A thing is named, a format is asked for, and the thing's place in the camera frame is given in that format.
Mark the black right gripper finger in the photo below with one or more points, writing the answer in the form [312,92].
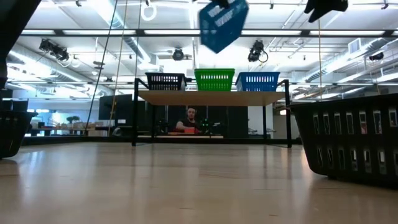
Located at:
[315,7]
[315,16]

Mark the black background panel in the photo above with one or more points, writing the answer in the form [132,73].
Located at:
[115,109]

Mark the green plastic basket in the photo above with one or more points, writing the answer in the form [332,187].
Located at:
[214,86]
[214,70]

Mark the black ceiling speaker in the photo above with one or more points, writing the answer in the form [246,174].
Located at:
[376,56]

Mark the small potted plant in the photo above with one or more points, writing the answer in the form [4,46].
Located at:
[73,118]

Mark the orange red object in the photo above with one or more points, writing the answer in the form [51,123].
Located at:
[188,131]

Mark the black aluminium table frame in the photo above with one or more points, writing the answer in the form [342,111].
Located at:
[77,140]

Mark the wooden shelf with black legs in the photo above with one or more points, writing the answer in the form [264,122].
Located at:
[211,98]

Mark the blue plastic basket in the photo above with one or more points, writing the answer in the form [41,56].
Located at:
[224,31]
[258,87]

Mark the black overhead frame beam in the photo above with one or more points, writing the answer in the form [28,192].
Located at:
[140,32]

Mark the person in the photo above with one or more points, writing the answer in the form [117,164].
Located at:
[190,115]

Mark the white air vent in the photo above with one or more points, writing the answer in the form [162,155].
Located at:
[354,45]

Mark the black background robot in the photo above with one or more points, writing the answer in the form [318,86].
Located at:
[206,126]

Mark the black room divider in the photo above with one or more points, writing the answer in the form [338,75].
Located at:
[236,121]

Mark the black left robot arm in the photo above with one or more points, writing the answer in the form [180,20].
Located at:
[12,18]

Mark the black ceiling spotlight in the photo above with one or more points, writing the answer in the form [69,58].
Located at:
[178,55]
[59,53]
[255,51]

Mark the black plastic basket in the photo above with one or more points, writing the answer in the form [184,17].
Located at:
[12,133]
[345,140]
[164,86]

